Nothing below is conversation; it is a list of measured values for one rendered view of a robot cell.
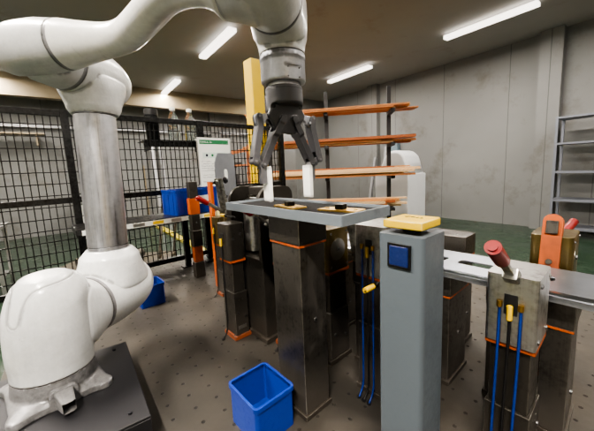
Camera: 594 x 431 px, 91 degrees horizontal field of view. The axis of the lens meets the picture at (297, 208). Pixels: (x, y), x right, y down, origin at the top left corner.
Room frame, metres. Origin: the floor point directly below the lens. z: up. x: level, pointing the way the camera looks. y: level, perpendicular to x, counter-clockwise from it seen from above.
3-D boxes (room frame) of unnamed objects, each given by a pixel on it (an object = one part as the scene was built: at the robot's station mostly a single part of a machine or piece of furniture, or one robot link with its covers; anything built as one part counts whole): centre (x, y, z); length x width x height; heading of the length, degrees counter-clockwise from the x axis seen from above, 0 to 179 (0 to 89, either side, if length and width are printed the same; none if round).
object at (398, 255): (0.40, -0.14, 1.11); 0.03 x 0.01 x 0.03; 41
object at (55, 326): (0.64, 0.57, 0.92); 0.18 x 0.16 x 0.22; 173
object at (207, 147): (1.85, 0.50, 1.30); 0.23 x 0.02 x 0.31; 131
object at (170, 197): (1.63, 0.57, 1.09); 0.30 x 0.17 x 0.13; 139
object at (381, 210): (0.62, 0.00, 1.16); 0.37 x 0.14 x 0.02; 41
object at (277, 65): (0.62, 0.02, 1.43); 0.09 x 0.09 x 0.06
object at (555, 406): (0.54, -0.51, 0.84); 0.12 x 0.05 x 0.29; 131
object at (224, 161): (1.57, 0.37, 1.17); 0.12 x 0.01 x 0.34; 131
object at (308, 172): (0.64, -0.03, 1.21); 0.03 x 0.01 x 0.07; 30
